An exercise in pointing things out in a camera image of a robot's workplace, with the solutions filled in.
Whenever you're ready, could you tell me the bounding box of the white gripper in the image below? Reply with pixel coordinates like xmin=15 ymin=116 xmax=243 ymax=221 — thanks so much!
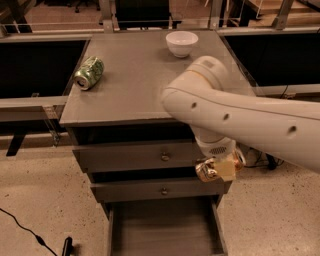
xmin=196 ymin=137 xmax=236 ymax=182

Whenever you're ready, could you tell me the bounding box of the crushed orange soda can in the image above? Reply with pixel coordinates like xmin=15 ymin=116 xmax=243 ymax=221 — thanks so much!
xmin=195 ymin=149 xmax=246 ymax=182

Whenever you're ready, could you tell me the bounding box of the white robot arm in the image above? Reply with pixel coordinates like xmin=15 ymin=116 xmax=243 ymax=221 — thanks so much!
xmin=161 ymin=56 xmax=320 ymax=173

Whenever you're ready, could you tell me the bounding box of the brass top drawer knob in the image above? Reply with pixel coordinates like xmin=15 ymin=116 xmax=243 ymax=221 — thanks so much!
xmin=161 ymin=153 xmax=170 ymax=161

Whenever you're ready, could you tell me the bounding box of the brass drawer knob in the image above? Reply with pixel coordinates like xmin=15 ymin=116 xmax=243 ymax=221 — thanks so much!
xmin=161 ymin=188 xmax=168 ymax=196
xmin=161 ymin=153 xmax=170 ymax=161

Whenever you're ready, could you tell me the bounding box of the brass middle drawer knob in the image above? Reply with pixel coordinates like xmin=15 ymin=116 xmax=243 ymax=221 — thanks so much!
xmin=161 ymin=188 xmax=168 ymax=196

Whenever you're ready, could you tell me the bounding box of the grey wooden drawer cabinet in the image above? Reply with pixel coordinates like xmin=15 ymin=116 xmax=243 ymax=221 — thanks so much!
xmin=59 ymin=29 xmax=267 ymax=256

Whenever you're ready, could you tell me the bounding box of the grey top drawer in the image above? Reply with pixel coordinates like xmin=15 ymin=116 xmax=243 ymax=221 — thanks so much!
xmin=73 ymin=139 xmax=203 ymax=173

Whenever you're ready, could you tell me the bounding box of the grey open bottom drawer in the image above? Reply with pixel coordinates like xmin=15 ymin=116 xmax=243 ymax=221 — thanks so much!
xmin=107 ymin=196 xmax=228 ymax=256

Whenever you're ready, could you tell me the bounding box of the grey middle drawer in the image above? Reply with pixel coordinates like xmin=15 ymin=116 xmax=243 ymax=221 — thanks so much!
xmin=90 ymin=177 xmax=232 ymax=203

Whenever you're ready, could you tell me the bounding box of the crushed green soda can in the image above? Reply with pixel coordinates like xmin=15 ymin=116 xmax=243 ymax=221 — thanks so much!
xmin=73 ymin=56 xmax=104 ymax=90

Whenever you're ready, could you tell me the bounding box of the white ceramic bowl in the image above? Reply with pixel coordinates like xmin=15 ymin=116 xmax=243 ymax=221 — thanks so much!
xmin=166 ymin=31 xmax=198 ymax=58

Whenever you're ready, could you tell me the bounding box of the grey metal railing frame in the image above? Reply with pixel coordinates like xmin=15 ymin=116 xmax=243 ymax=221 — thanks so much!
xmin=0 ymin=0 xmax=320 ymax=158

